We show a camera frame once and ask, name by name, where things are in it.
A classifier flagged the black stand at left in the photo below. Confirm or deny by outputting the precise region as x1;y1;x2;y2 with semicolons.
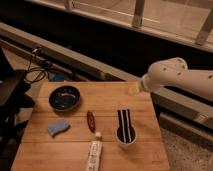
0;48;36;154

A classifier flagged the white cup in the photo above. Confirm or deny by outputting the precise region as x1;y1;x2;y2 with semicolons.
115;125;138;150

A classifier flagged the white railing post right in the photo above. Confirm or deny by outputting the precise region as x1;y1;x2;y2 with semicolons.
195;9;213;45

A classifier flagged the black white striped utensil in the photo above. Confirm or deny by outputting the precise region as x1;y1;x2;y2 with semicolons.
117;109;135;144

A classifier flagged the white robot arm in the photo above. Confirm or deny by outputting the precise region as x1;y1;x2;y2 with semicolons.
137;57;213;101

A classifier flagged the red brown chili pepper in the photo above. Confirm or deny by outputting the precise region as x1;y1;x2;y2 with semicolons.
87;111;96;133

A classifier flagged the black cable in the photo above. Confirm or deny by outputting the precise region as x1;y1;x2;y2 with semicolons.
24;46;54;84

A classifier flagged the white railing post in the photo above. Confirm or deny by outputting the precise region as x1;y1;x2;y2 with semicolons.
132;0;145;28
195;9;213;45

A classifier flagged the white toothpaste tube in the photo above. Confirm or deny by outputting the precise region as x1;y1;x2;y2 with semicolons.
86;132;103;171

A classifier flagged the dark blue bowl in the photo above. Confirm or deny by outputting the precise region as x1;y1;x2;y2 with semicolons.
49;86;80;111

